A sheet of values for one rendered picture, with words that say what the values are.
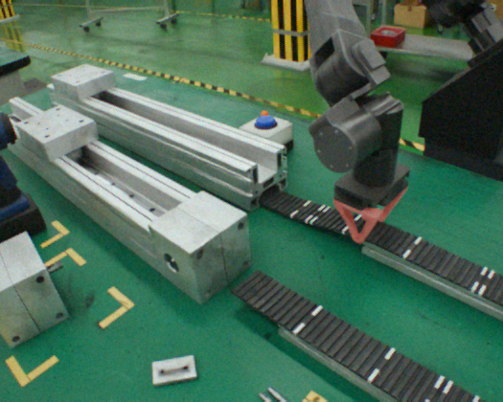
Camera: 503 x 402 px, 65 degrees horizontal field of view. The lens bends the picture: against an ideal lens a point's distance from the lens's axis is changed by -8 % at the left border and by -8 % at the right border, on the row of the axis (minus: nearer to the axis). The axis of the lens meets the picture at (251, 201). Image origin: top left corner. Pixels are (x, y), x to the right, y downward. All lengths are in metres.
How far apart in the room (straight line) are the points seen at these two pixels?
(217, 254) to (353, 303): 0.19
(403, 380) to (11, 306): 0.47
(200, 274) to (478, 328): 0.36
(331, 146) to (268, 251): 0.23
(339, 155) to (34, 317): 0.44
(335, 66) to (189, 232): 0.27
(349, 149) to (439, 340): 0.26
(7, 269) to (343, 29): 0.52
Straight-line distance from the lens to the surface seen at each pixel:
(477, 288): 0.59
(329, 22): 0.56
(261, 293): 0.54
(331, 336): 0.50
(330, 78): 0.54
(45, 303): 0.60
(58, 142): 0.84
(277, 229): 0.69
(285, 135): 0.87
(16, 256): 0.61
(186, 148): 0.78
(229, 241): 0.56
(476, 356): 0.56
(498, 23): 0.96
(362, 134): 0.47
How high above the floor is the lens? 1.21
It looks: 35 degrees down
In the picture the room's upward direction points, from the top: 5 degrees counter-clockwise
